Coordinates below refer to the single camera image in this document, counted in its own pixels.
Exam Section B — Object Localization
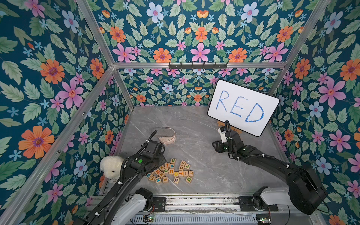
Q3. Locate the wooden block E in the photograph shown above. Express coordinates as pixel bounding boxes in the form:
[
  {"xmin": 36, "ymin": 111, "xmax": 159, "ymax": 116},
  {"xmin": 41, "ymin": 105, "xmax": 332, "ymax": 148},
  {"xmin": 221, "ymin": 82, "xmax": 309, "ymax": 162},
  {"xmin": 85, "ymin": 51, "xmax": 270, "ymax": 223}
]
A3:
[{"xmin": 149, "ymin": 175, "xmax": 156, "ymax": 182}]

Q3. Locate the wooden block green D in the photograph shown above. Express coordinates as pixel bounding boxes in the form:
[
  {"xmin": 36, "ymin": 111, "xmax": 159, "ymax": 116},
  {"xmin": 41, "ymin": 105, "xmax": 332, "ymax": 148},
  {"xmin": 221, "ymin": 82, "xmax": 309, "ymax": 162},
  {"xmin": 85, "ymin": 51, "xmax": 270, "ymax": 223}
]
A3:
[{"xmin": 185, "ymin": 176, "xmax": 193, "ymax": 184}]

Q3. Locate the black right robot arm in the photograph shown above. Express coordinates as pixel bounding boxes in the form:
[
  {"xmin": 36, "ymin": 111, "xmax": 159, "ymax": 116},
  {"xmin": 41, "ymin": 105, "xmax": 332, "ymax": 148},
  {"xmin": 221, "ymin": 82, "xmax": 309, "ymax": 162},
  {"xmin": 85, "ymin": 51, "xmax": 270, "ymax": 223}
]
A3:
[{"xmin": 212, "ymin": 121, "xmax": 328, "ymax": 215}]

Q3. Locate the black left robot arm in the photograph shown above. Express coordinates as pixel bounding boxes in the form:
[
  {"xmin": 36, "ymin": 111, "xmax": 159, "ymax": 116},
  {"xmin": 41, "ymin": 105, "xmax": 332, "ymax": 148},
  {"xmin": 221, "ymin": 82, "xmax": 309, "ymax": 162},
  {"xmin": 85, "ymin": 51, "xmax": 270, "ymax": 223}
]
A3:
[{"xmin": 74, "ymin": 130, "xmax": 166, "ymax": 225}]

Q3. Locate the wooden easel stand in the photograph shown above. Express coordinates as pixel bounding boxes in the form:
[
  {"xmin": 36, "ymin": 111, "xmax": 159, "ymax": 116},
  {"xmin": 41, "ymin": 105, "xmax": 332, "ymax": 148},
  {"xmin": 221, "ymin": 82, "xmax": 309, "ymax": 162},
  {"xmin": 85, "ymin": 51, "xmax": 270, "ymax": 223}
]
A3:
[{"xmin": 217, "ymin": 120, "xmax": 242, "ymax": 135}]

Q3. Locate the wooden block purple P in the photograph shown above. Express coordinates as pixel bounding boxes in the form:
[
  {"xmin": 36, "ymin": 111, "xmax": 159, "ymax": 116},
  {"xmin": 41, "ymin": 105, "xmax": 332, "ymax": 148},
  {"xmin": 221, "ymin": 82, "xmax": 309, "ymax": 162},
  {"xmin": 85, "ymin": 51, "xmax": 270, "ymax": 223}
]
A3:
[{"xmin": 173, "ymin": 177, "xmax": 180, "ymax": 184}]

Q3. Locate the wooden block green J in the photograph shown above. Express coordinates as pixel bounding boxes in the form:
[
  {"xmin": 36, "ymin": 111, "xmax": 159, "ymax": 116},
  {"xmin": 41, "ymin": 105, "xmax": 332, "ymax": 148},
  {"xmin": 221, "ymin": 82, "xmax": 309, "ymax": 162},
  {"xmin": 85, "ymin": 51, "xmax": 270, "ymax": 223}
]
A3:
[{"xmin": 184, "ymin": 164, "xmax": 191, "ymax": 170}]

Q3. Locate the whiteboard with RED written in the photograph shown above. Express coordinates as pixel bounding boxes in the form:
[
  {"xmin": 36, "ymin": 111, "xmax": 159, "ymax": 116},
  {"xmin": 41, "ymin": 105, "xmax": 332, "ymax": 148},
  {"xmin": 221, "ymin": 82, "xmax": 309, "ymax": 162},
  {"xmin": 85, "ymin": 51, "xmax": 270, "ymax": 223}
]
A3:
[{"xmin": 207, "ymin": 80, "xmax": 279, "ymax": 137}]

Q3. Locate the white plush toy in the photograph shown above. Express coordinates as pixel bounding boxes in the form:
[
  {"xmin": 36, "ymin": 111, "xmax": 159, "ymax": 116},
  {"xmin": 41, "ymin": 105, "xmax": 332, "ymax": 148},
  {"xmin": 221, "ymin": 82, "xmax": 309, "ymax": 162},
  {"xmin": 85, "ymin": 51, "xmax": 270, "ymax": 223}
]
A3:
[{"xmin": 100, "ymin": 156, "xmax": 124, "ymax": 180}]

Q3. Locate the black hook rack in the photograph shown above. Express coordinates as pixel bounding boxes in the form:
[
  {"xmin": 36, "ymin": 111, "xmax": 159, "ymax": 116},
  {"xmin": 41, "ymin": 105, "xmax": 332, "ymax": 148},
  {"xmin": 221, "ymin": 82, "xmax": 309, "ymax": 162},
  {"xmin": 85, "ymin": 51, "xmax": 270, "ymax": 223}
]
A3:
[{"xmin": 168, "ymin": 62, "xmax": 228, "ymax": 70}]

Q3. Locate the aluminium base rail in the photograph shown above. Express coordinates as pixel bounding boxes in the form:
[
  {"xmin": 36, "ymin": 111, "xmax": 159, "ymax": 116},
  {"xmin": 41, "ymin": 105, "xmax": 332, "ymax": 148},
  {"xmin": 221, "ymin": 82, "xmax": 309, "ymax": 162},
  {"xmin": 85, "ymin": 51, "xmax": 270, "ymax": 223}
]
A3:
[{"xmin": 92, "ymin": 193, "xmax": 318, "ymax": 216}]

